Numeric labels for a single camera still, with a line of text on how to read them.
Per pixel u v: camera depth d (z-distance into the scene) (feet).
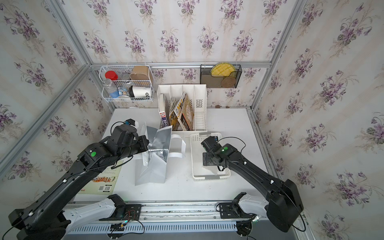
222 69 3.09
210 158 2.39
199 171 2.93
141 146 1.93
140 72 2.89
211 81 3.23
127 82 3.05
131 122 1.98
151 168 2.27
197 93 3.33
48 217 1.23
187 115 3.24
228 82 3.21
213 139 2.09
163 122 3.01
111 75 2.99
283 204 1.26
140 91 3.06
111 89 3.01
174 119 2.98
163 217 2.36
